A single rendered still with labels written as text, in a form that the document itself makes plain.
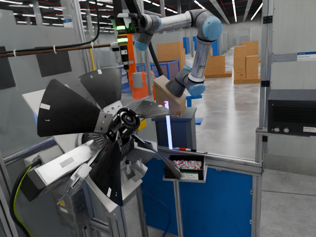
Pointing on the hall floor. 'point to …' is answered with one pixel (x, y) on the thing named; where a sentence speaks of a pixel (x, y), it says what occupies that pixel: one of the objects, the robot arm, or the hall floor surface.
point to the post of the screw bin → (178, 208)
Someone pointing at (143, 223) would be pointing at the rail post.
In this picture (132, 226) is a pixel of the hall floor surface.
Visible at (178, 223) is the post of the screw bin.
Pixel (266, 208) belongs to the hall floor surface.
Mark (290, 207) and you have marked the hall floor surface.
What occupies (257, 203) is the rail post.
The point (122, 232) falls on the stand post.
